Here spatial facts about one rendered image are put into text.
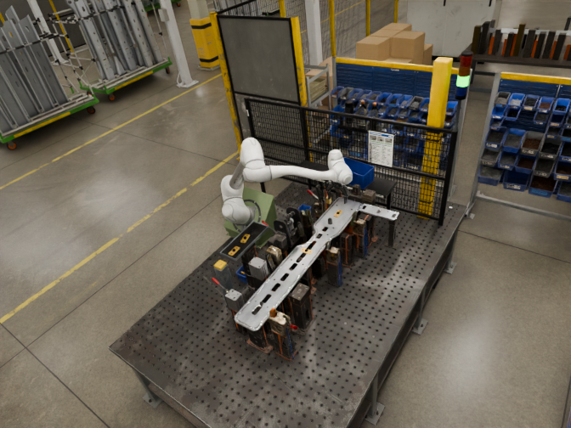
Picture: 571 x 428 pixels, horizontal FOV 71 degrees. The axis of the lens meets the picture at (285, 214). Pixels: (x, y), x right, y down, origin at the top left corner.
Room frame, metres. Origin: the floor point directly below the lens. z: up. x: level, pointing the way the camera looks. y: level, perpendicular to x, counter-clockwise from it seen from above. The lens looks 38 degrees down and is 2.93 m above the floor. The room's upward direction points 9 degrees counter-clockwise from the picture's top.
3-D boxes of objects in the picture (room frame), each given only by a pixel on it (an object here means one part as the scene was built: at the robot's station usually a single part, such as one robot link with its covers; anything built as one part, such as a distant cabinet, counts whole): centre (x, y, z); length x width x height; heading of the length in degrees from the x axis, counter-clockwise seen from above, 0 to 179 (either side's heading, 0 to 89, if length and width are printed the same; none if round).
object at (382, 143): (2.76, -0.83, 1.30); 0.23 x 0.02 x 0.31; 51
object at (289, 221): (2.24, -0.01, 0.94); 0.18 x 0.13 x 0.49; 141
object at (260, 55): (4.85, 0.03, 1.00); 1.34 x 0.14 x 2.00; 49
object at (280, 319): (1.46, 0.12, 0.88); 0.15 x 0.11 x 0.36; 51
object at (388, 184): (2.86, -0.52, 1.02); 0.90 x 0.22 x 0.03; 51
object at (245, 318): (2.01, -0.10, 1.00); 1.38 x 0.22 x 0.02; 141
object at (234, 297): (1.68, 0.40, 0.88); 0.11 x 0.10 x 0.36; 51
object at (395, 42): (6.68, -2.21, 0.52); 1.20 x 0.80 x 1.05; 136
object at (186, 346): (2.15, -0.11, 0.68); 2.56 x 1.61 x 0.04; 139
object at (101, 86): (9.55, 3.12, 0.88); 1.91 x 1.01 x 1.76; 141
